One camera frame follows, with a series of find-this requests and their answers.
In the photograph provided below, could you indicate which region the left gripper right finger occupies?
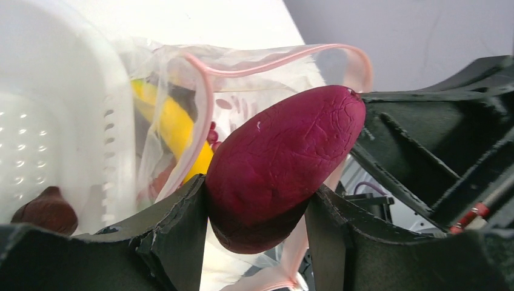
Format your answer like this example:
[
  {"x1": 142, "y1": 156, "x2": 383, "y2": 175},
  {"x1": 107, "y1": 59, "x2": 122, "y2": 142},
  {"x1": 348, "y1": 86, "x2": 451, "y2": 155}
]
[{"x1": 305, "y1": 186, "x2": 513, "y2": 290}]

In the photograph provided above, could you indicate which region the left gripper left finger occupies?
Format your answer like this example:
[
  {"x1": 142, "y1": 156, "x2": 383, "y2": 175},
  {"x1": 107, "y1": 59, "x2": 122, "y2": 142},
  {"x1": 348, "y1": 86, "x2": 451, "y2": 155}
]
[{"x1": 1, "y1": 175, "x2": 207, "y2": 290}]

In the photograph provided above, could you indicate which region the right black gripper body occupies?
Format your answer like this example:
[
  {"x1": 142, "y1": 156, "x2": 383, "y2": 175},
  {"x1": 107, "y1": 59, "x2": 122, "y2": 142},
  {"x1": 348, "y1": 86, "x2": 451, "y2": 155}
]
[{"x1": 352, "y1": 55, "x2": 513, "y2": 229}]

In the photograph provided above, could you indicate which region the yellow banana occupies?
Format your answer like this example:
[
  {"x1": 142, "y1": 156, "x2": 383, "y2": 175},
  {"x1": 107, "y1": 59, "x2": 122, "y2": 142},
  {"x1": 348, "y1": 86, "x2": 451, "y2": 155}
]
[{"x1": 131, "y1": 79, "x2": 194, "y2": 159}]

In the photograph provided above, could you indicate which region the clear pink zip bag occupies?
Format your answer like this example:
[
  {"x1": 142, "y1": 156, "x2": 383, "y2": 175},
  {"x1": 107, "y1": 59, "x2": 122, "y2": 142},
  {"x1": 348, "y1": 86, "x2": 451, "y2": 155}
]
[{"x1": 116, "y1": 38, "x2": 373, "y2": 290}]

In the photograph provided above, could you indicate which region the white plastic basket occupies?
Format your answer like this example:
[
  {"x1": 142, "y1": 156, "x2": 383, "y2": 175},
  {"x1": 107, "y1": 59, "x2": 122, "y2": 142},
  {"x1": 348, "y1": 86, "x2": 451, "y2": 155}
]
[{"x1": 1, "y1": 0, "x2": 137, "y2": 233}]

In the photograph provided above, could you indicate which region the red grape bunch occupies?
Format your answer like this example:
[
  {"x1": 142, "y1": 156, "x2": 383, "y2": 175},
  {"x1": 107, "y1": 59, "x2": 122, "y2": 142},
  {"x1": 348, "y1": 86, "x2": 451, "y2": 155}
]
[{"x1": 207, "y1": 121, "x2": 222, "y2": 152}]

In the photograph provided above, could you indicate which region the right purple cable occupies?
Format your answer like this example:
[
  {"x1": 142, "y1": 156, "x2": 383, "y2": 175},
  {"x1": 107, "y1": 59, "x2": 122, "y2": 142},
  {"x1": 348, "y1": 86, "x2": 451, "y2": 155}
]
[{"x1": 353, "y1": 181, "x2": 386, "y2": 196}]

